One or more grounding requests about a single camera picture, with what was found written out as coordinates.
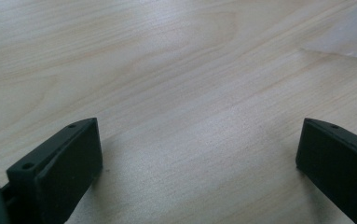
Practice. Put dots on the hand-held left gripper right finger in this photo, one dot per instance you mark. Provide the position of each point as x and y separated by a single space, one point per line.
337 161

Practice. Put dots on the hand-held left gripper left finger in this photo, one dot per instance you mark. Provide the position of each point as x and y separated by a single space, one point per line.
61 168

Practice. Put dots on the clear plastic bag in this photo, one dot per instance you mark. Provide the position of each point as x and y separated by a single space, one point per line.
351 35

